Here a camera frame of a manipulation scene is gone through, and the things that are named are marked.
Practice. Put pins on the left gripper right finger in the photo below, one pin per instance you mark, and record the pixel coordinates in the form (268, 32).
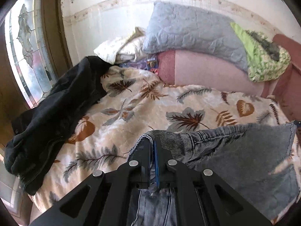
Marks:
(202, 198)

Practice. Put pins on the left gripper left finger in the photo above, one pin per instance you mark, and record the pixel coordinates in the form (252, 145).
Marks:
(102, 198)

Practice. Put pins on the grey denim pants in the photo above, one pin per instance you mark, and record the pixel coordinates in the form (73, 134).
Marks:
(260, 162)

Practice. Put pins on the black garment on armrest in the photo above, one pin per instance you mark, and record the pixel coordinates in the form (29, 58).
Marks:
(43, 130)

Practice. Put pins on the leaf pattern beige blanket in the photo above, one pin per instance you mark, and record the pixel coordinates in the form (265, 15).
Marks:
(138, 102)

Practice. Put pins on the pink sofa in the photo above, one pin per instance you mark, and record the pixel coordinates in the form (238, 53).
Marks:
(182, 67)

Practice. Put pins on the white cushion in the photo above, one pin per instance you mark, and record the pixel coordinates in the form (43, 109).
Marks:
(126, 48)

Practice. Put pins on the green patterned folded blanket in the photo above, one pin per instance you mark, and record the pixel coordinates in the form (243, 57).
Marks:
(261, 67)

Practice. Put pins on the stained glass window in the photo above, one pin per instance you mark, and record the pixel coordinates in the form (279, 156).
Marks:
(26, 48)

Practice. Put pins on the dark grey cloth on blanket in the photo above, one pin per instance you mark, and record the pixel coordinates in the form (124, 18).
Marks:
(271, 48)

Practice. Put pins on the grey quilted blanket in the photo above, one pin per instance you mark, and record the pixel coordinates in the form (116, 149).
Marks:
(178, 27)

